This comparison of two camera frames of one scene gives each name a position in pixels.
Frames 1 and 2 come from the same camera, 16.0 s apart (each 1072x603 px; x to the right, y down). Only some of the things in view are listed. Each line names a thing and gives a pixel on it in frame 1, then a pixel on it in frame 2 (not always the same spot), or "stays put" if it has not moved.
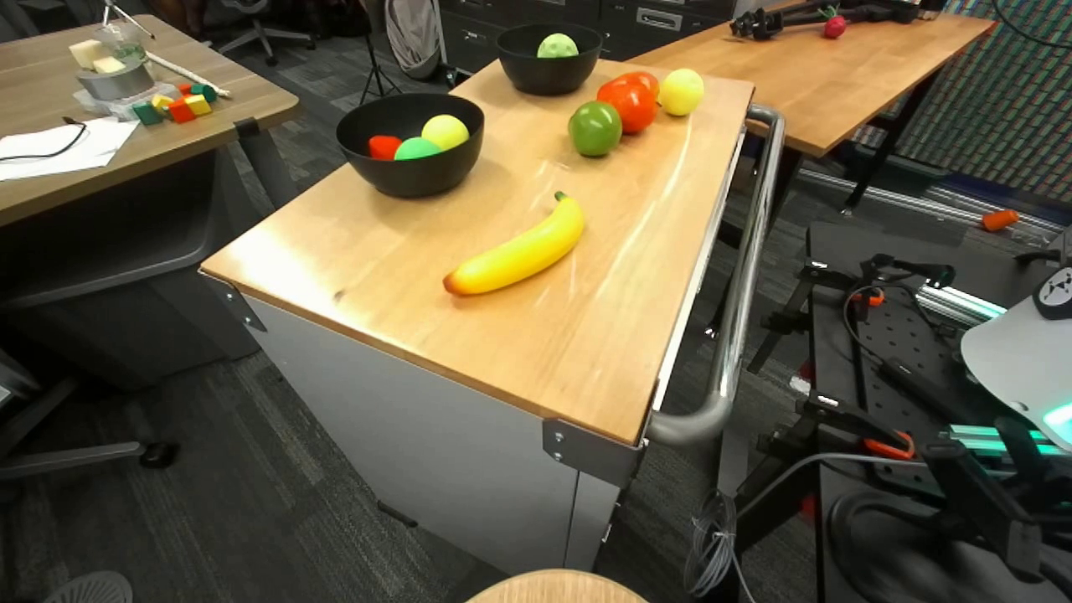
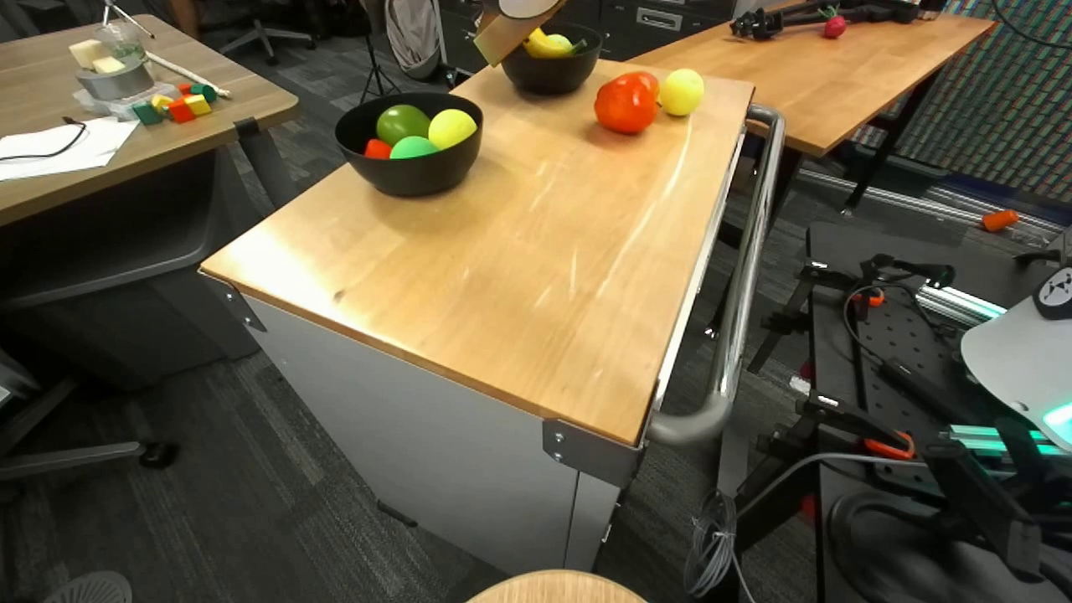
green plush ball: (417, 148) stays put
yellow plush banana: (527, 259) -> (546, 43)
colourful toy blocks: (182, 108) stays put
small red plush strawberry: (382, 144) stays put
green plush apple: (594, 127) -> (403, 121)
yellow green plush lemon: (446, 131) stays put
